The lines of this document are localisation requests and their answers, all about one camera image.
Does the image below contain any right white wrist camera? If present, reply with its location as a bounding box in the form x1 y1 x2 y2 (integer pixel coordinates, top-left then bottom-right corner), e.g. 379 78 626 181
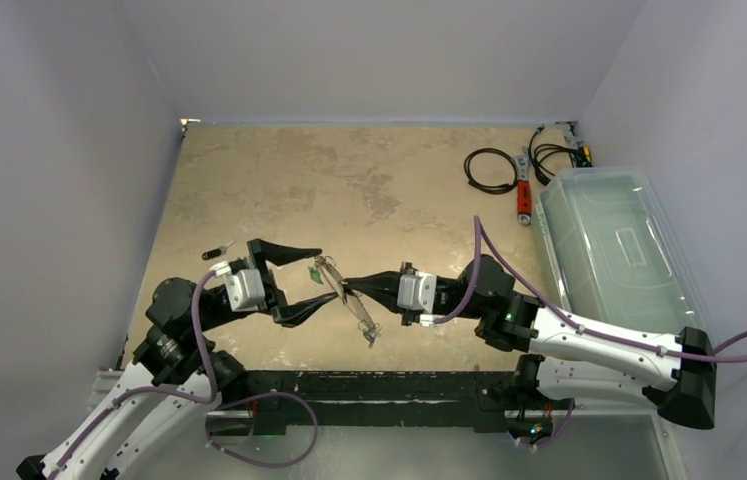
397 269 438 327

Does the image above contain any clear plastic storage bin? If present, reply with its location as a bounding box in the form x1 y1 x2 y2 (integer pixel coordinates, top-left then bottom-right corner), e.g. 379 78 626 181
532 167 710 334

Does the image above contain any orange handled tool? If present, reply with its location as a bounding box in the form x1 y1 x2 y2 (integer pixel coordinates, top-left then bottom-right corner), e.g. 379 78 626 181
514 147 532 226

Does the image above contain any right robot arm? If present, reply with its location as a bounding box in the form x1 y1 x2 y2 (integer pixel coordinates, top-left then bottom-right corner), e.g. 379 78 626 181
341 254 717 430

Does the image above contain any purple cable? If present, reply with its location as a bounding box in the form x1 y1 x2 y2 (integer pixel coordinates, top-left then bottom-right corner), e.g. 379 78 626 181
432 215 747 364
48 268 222 480

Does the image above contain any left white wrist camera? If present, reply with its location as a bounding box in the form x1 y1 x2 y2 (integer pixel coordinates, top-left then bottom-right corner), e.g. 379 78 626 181
210 261 266 312

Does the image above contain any black cable bundle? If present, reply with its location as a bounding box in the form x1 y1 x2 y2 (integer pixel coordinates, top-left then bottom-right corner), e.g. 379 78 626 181
527 124 580 187

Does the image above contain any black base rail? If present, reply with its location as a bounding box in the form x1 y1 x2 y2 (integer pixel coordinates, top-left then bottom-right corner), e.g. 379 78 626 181
187 369 580 439

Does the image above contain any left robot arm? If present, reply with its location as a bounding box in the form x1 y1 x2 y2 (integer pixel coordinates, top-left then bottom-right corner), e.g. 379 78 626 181
16 239 337 479

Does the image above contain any green tagged key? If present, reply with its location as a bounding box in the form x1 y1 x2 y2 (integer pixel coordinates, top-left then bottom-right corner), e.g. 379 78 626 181
309 266 323 284

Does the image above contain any yellow black connector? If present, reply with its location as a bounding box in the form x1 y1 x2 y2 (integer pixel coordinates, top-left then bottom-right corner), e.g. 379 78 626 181
577 145 593 168

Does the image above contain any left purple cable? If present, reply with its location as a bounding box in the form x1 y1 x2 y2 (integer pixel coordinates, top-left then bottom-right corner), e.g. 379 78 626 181
48 268 222 480

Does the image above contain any coiled black cable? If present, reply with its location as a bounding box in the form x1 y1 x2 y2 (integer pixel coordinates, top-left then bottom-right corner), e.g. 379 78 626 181
463 147 520 196

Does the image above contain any silver key holder strip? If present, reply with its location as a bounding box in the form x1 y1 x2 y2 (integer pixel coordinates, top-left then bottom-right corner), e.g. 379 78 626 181
311 255 381 349

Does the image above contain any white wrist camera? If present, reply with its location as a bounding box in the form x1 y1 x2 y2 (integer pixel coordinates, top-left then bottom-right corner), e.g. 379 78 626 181
397 269 438 327
210 261 266 312

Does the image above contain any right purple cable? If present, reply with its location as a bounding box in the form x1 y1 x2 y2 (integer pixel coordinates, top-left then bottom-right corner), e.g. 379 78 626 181
432 215 747 364

